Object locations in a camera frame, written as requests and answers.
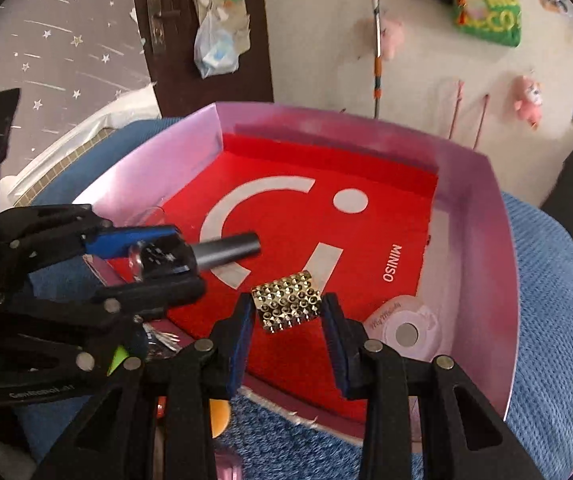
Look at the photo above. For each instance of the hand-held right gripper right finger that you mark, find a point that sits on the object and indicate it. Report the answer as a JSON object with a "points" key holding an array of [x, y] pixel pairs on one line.
{"points": [[334, 345]]}

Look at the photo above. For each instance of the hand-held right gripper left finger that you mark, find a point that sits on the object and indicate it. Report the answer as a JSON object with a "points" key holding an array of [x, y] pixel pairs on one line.
{"points": [[239, 345]]}

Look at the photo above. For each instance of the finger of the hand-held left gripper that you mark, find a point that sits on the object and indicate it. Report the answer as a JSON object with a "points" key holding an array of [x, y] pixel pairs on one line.
{"points": [[156, 295], [126, 240]]}

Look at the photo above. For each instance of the clear glass lid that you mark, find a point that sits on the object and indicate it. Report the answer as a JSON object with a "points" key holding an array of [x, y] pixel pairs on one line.
{"points": [[149, 216]]}

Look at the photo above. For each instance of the gold studded cylinder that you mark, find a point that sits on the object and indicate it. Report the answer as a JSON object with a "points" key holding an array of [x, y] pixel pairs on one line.
{"points": [[286, 302]]}

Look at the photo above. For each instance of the amber round container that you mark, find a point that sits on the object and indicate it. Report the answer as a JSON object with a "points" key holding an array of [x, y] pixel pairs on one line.
{"points": [[222, 415]]}

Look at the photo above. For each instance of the green frog toy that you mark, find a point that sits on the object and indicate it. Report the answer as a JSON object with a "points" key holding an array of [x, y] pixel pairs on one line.
{"points": [[116, 360]]}

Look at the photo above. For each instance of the black perfume bottle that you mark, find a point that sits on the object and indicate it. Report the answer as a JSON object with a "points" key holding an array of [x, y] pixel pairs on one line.
{"points": [[226, 250]]}

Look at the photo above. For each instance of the pale pink round device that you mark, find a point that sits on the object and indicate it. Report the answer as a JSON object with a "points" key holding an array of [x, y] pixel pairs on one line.
{"points": [[426, 325]]}

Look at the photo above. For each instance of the pink cardboard box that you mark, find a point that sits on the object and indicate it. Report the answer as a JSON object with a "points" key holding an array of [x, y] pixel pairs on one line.
{"points": [[471, 260]]}

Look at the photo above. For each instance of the brown door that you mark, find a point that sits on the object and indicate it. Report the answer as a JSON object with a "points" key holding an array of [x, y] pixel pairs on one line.
{"points": [[176, 60]]}

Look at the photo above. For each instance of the white plastic bag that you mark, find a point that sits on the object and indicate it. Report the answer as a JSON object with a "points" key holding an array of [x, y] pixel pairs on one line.
{"points": [[214, 50]]}

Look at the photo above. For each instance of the blue knitted blanket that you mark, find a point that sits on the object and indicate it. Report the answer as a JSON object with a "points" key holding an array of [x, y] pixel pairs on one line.
{"points": [[541, 310]]}

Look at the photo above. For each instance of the mop with orange grip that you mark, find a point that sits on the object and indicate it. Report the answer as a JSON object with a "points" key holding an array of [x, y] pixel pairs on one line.
{"points": [[376, 60]]}

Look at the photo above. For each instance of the pink plush toy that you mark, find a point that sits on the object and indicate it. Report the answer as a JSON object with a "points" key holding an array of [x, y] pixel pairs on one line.
{"points": [[394, 35], [528, 97]]}

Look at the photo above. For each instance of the green tote bag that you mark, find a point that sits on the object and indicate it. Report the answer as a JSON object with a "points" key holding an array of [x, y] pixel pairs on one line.
{"points": [[496, 20]]}

